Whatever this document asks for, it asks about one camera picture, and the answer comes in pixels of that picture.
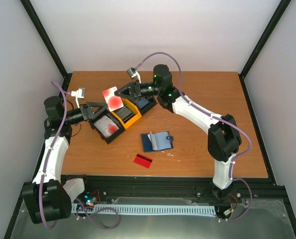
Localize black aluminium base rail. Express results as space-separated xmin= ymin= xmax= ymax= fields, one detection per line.
xmin=51 ymin=175 xmax=288 ymax=203

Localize light blue cable duct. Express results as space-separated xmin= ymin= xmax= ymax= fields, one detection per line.
xmin=70 ymin=202 xmax=217 ymax=217

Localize right black frame post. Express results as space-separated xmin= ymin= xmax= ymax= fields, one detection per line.
xmin=239 ymin=0 xmax=293 ymax=79

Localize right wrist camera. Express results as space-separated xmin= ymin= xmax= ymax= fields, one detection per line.
xmin=127 ymin=68 xmax=141 ymax=83

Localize red black-stripe credit card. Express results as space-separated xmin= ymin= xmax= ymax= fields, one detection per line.
xmin=134 ymin=153 xmax=152 ymax=169

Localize blue leather card holder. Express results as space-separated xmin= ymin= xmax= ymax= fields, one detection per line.
xmin=141 ymin=131 xmax=174 ymax=152

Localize white red card stack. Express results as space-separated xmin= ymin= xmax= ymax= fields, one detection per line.
xmin=94 ymin=116 xmax=119 ymax=138

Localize right black bin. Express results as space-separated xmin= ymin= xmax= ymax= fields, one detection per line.
xmin=133 ymin=97 xmax=156 ymax=116

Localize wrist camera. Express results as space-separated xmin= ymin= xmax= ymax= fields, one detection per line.
xmin=70 ymin=88 xmax=85 ymax=108
xmin=127 ymin=68 xmax=141 ymax=83

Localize left black bin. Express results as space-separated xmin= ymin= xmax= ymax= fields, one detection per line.
xmin=89 ymin=112 xmax=125 ymax=144

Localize black bin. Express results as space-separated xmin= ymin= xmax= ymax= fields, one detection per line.
xmin=133 ymin=97 xmax=156 ymax=116
xmin=89 ymin=112 xmax=125 ymax=144

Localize dark card stack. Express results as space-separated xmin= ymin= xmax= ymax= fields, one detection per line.
xmin=116 ymin=106 xmax=134 ymax=122

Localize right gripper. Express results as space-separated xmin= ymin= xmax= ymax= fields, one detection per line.
xmin=114 ymin=81 xmax=160 ymax=102

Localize blue card stack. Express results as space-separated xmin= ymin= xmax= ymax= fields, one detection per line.
xmin=134 ymin=98 xmax=150 ymax=109

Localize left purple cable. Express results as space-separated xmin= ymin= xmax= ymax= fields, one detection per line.
xmin=38 ymin=80 xmax=75 ymax=229

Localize left black frame post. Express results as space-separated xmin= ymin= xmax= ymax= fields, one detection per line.
xmin=20 ymin=0 xmax=72 ymax=82

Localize black frame post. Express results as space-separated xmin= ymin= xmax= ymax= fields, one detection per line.
xmin=20 ymin=0 xmax=72 ymax=82
xmin=239 ymin=0 xmax=293 ymax=79

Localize yellow middle bin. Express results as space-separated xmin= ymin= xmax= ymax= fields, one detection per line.
xmin=112 ymin=98 xmax=142 ymax=129

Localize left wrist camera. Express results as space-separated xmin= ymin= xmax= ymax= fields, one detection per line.
xmin=70 ymin=88 xmax=85 ymax=108

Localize purple cable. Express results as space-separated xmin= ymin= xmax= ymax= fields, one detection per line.
xmin=135 ymin=51 xmax=253 ymax=180
xmin=38 ymin=80 xmax=75 ymax=229

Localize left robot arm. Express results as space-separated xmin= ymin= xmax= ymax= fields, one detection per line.
xmin=21 ymin=96 xmax=107 ymax=224

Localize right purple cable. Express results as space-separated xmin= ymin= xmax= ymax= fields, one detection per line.
xmin=135 ymin=51 xmax=253 ymax=180

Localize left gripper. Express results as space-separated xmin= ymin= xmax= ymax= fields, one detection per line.
xmin=63 ymin=102 xmax=108 ymax=124

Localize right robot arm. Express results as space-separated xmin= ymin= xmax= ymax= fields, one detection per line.
xmin=114 ymin=64 xmax=242 ymax=201

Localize white red credit card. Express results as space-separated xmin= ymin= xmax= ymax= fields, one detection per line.
xmin=102 ymin=87 xmax=124 ymax=112

